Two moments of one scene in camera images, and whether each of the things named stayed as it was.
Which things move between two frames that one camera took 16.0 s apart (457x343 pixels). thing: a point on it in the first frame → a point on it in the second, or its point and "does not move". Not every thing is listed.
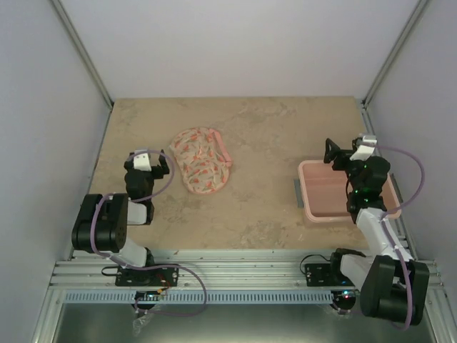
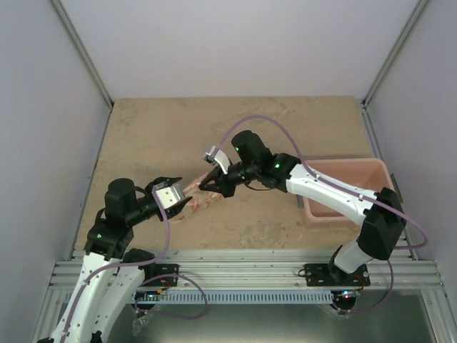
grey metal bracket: (299, 196) does not move
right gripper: (335, 151) → (222, 186)
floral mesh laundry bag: (203, 158) → (202, 204)
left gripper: (159, 174) → (160, 181)
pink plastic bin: (325, 194) does not move
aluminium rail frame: (218, 269) does not move
